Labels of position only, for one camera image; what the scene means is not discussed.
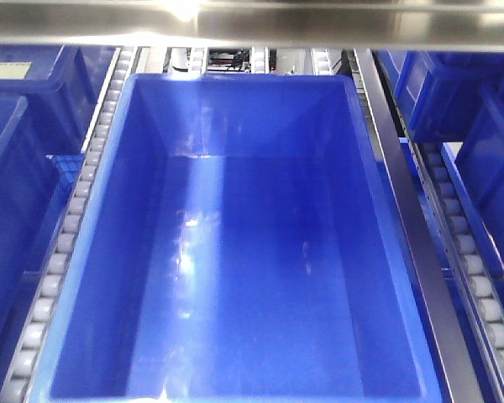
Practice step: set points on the steel shelf top beam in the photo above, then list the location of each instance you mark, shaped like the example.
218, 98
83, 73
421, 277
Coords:
411, 25

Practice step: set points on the large blue plastic bin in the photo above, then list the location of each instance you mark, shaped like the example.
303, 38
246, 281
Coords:
238, 246

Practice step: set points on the blue bin far left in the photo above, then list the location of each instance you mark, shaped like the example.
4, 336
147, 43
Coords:
47, 97

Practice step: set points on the blue bin far right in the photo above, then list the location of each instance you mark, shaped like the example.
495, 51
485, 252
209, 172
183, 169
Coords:
457, 97

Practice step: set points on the right white roller track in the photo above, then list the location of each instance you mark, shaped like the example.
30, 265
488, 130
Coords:
483, 308

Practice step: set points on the white roller track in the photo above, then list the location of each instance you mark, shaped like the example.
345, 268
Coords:
483, 308
23, 366

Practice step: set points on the left white roller track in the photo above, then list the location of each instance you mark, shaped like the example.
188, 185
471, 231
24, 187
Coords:
23, 366

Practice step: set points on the steel divider rail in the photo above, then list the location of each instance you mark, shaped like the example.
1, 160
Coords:
450, 353

